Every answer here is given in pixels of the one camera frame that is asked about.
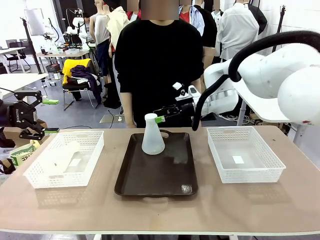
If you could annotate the black metal frame chair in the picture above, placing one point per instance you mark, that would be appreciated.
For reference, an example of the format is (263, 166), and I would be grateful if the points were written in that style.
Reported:
(75, 87)

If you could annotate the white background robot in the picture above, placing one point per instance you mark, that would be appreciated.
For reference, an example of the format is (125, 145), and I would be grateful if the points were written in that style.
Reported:
(78, 23)

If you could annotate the yellow cloth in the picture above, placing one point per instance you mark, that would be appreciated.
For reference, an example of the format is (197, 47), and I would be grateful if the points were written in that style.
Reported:
(67, 68)

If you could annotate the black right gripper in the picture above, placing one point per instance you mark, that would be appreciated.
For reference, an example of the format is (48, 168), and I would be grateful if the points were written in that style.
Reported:
(186, 108)

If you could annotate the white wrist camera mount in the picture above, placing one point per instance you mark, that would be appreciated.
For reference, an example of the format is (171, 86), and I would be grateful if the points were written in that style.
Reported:
(193, 90)

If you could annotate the slim black camera tripod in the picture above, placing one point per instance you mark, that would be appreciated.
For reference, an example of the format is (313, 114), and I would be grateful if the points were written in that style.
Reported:
(281, 20)

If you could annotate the white basket holding cylinder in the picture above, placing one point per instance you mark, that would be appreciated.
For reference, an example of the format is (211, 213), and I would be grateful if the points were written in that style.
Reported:
(37, 175)

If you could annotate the dark purple garment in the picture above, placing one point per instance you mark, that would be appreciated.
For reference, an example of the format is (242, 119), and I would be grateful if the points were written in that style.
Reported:
(86, 75)

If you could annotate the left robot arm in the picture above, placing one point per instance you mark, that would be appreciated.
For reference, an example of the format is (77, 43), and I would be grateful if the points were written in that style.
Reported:
(3, 112)

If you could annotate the white side table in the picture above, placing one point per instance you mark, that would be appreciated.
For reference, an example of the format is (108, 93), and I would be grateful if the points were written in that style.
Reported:
(17, 80)

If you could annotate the translucent white conical flask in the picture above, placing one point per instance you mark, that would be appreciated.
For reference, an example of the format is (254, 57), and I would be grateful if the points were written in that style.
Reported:
(153, 140)

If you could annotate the mannequin in white shirt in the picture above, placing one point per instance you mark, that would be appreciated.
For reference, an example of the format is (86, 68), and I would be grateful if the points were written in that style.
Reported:
(237, 32)

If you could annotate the dark brown serving tray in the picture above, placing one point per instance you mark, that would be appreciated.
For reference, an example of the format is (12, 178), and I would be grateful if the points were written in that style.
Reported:
(157, 175)

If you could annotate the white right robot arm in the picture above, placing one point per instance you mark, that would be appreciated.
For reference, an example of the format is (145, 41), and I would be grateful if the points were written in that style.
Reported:
(275, 72)

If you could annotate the person's right hand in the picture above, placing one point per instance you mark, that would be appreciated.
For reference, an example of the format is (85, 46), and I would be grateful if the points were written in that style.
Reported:
(130, 125)

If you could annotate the person in black shirt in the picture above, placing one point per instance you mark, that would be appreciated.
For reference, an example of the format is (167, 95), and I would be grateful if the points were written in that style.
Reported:
(155, 62)

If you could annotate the white perforated plastic basket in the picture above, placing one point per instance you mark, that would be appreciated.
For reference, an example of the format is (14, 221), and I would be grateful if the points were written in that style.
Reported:
(270, 152)

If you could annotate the white paper label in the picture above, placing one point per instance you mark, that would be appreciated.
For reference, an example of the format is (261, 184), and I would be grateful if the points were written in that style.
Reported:
(238, 159)

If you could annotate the cardboard box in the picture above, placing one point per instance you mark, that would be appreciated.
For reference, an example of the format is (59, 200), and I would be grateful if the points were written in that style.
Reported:
(10, 135)

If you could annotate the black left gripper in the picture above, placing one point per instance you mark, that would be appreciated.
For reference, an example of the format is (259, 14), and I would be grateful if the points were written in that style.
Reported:
(21, 115)

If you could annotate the green and white paper bag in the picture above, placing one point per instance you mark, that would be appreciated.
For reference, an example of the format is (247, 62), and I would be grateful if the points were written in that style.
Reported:
(23, 156)

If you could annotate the black tripod stand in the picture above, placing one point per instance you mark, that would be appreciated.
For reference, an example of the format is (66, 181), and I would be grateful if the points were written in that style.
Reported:
(30, 45)

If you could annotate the black office chair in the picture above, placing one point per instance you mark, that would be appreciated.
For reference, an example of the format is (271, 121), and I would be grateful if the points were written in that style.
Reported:
(16, 56)

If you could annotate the white reflector panel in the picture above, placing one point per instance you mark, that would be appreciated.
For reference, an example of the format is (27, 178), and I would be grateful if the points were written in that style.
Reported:
(35, 21)

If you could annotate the large white table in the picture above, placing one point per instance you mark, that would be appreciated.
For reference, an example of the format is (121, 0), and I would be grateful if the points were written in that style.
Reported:
(260, 107)

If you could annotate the cluttered wooden work table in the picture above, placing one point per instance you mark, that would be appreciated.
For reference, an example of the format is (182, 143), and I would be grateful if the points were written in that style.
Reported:
(62, 53)

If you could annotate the person's right forearm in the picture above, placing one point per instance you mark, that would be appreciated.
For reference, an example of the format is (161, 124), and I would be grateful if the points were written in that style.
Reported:
(126, 107)

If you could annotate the grey floor outlet plate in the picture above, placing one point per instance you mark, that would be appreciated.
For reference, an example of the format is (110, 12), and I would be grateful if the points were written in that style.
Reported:
(113, 118)

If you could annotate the mannequin in white tank top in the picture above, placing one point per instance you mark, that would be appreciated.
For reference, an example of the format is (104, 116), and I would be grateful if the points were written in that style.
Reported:
(101, 32)

